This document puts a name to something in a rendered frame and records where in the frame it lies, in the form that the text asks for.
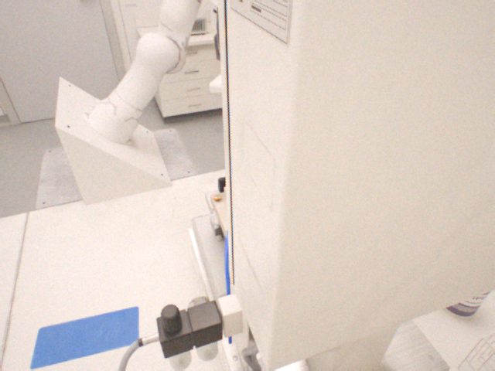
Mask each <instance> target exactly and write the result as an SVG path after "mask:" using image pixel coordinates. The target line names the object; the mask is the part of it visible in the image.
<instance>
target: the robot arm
mask: <svg viewBox="0 0 495 371"><path fill-rule="evenodd" d="M201 2H202V0H163V2H162V6H161V8H160V11H159V29H158V33H149V34H146V35H144V36H143V37H142V38H140V39H139V41H138V45H137V47H136V49H137V52H136V54H135V58H134V59H133V61H132V64H131V66H130V69H129V71H128V72H127V73H126V75H125V76H124V77H123V79H122V80H121V82H120V84H119V85H118V87H117V88H115V89H114V91H113V92H112V93H111V95H110V96H109V97H108V98H106V99H104V100H97V101H96V102H95V103H94V104H95V105H96V106H93V107H90V108H89V109H87V110H86V111H85V112H83V113H82V115H81V116H82V117H83V118H84V119H85V120H86V121H87V122H88V123H89V125H90V126H91V127H92V128H93V129H94V130H95V131H96V132H97V133H99V134H100V135H102V136H103V137H105V138H107V139H108V140H110V141H112V142H115V143H118V144H122V145H131V144H132V143H131V135H132V134H133V132H134V131H135V129H136V128H137V127H138V121H137V120H138V118H139V117H140V116H141V115H142V114H143V112H144V109H145V108H146V106H147V105H148V104H149V102H150V101H151V99H152V98H153V97H154V96H155V94H156V93H157V90H158V88H159V85H160V83H161V82H162V78H163V76H164V75H165V74H174V73H177V72H179V71H180V70H182V69H183V67H184V65H185V63H186V53H187V50H188V46H189V40H190V37H191V32H192V31H191V30H192V27H193V23H194V21H195V19H196V15H197V13H198V11H199V8H200V5H201ZM214 45H215V50H216V55H217V59H218V60H219V61H220V29H219V11H218V7H217V34H216V35H215V36H214ZM209 86H210V92H211V93H217V92H222V81H221V70H220V75H219V76H218V77H217V78H215V79H214V80H213V81H212V82H211V83H210V85H209Z"/></svg>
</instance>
